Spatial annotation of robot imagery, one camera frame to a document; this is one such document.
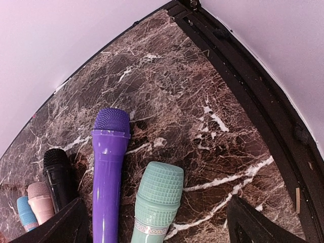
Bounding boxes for black microphone orange ring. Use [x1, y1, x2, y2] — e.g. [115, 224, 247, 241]
[42, 148, 76, 213]

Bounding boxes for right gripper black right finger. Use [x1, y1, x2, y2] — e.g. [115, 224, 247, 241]
[227, 195, 306, 242]

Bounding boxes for purple toy microphone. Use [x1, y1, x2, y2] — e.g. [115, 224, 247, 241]
[91, 108, 131, 242]

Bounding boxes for light blue toy microphone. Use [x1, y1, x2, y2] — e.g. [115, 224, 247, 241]
[17, 196, 38, 232]

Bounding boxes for cream white toy microphone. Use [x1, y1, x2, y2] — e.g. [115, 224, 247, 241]
[27, 182, 55, 225]

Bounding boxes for white paper scrap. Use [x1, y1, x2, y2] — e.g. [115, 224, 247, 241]
[53, 78, 71, 95]

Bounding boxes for mint green toy microphone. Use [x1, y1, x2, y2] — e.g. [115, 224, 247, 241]
[131, 161, 184, 242]

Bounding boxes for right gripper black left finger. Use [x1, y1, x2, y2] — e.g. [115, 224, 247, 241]
[12, 197, 91, 242]

